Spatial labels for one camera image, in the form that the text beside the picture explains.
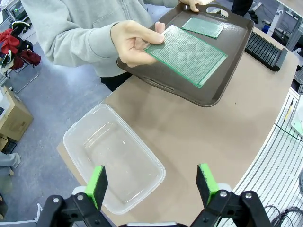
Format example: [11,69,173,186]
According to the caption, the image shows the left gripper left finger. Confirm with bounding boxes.
[35,165,109,227]

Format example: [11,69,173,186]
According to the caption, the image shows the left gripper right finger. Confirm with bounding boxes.
[191,163,273,227]

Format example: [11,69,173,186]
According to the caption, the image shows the dark brown plastic tray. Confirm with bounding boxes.
[116,2,255,107]

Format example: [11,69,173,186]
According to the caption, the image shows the large green perforated PCB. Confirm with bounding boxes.
[143,25,228,88]

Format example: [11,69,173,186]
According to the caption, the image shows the small green perforated PCB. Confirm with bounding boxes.
[181,17,224,40]

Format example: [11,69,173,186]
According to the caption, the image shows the person's right forearm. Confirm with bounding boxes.
[46,22,119,71]

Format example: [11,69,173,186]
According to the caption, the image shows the person's left forearm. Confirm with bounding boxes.
[144,0,183,8]

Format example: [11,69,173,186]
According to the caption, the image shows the person's right hand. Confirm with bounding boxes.
[110,20,166,68]

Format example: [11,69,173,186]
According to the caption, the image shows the person's left hand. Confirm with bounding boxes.
[179,0,204,13]

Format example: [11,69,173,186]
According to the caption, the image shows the clear plastic box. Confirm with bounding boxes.
[62,103,166,215]

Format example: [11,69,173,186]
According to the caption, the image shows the bystander in grey trousers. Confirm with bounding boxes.
[0,151,22,177]

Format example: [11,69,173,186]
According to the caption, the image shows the brown cardboard box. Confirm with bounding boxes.
[0,86,34,142]

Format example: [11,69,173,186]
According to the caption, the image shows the black slotted PCB rack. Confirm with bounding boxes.
[244,30,288,71]

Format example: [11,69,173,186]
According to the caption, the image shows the person in grey hoodie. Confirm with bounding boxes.
[20,0,180,93]

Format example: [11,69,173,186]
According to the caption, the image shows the red cloth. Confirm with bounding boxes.
[0,28,41,70]

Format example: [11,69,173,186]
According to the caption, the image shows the bystander in black clothes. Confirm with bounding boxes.
[231,0,254,17]

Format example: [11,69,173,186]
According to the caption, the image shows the white slotted aluminium base plate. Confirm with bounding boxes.
[220,87,303,227]

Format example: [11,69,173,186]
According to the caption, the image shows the grey coiled cable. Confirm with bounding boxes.
[264,205,303,227]

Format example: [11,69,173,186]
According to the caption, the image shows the thin black cable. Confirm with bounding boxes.
[274,122,303,138]

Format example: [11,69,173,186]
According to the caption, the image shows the yellow-handled tool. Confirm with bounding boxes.
[283,99,294,122]

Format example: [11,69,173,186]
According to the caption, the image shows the metal frame chair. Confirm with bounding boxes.
[9,65,40,93]

